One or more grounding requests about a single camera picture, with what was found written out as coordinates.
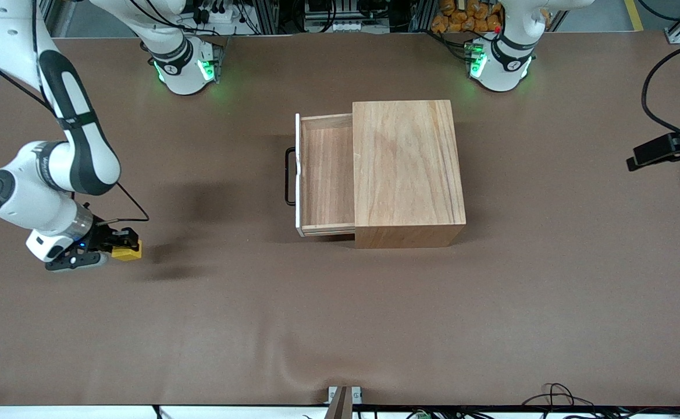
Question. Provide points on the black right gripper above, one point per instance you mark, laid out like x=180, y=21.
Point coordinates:
x=103, y=235

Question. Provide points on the yellow cube block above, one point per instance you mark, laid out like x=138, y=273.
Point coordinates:
x=127, y=253

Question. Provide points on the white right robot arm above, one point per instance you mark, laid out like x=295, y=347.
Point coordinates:
x=20, y=192

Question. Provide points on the brown table mat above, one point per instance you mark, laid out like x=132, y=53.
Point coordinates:
x=258, y=320

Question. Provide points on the pile of orange round items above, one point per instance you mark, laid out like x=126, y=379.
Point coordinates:
x=456, y=17

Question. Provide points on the white power strip with plugs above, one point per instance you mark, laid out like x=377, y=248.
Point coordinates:
x=223, y=17

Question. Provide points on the light wooden cabinet box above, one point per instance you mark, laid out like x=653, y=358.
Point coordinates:
x=409, y=174

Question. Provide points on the long white socket strip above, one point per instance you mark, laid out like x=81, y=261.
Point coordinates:
x=345, y=27

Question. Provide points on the grey metal clamp bracket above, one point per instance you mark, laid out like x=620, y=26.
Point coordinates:
x=356, y=394

